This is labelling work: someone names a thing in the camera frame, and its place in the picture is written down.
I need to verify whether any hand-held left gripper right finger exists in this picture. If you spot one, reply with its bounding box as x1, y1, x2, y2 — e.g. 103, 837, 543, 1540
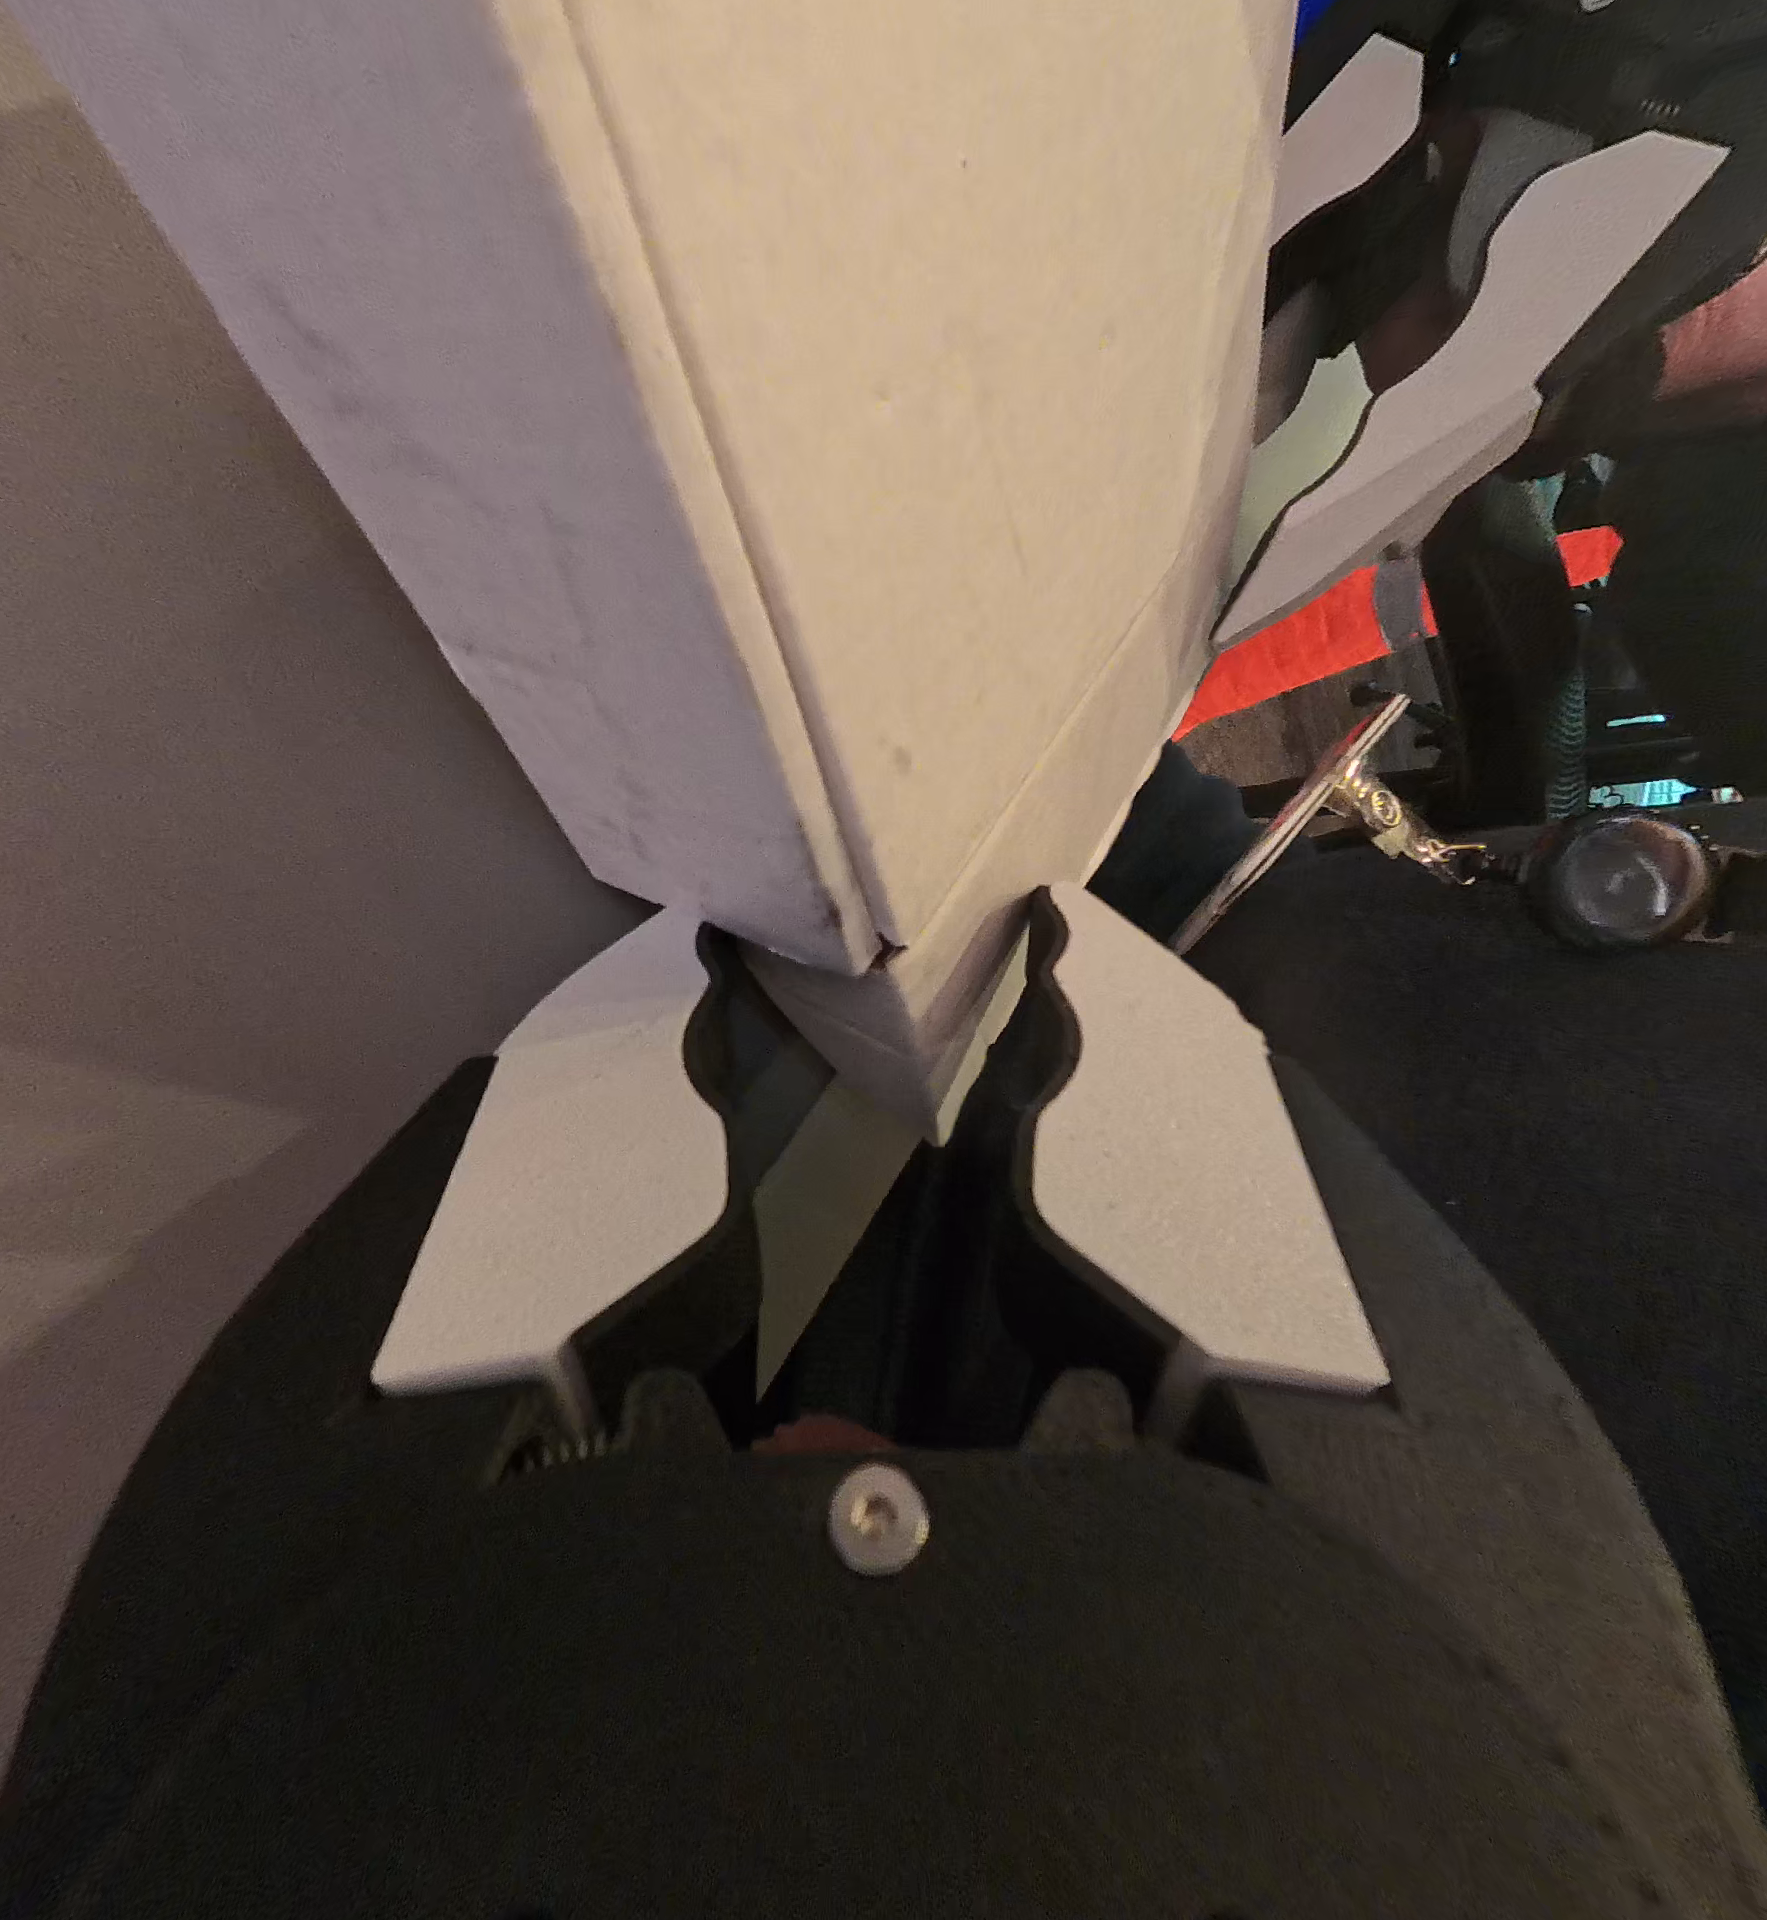
1026, 883, 1393, 1447

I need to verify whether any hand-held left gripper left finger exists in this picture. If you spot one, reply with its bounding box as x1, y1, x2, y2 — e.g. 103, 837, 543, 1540
370, 905, 765, 1440

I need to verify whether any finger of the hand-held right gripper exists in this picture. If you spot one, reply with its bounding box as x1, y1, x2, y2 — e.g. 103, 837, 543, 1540
1270, 31, 1426, 252
1213, 127, 1733, 655

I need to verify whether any white cardboard box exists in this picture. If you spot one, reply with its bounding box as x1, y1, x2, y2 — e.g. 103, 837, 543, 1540
0, 0, 1296, 1405

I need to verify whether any black office chair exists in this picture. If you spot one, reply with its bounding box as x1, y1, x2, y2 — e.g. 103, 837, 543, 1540
1422, 451, 1747, 818

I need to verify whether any orange traffic cone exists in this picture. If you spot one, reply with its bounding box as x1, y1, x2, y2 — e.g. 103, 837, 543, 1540
1173, 521, 1631, 747

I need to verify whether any white printed card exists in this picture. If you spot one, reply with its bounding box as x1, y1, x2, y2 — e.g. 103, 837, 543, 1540
1165, 693, 1412, 957

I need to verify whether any person's dark clothing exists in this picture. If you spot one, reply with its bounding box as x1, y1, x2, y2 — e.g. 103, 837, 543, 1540
1094, 750, 1767, 1920

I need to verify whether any black badge reel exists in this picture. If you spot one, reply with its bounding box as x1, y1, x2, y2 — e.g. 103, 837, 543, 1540
1326, 757, 1767, 957

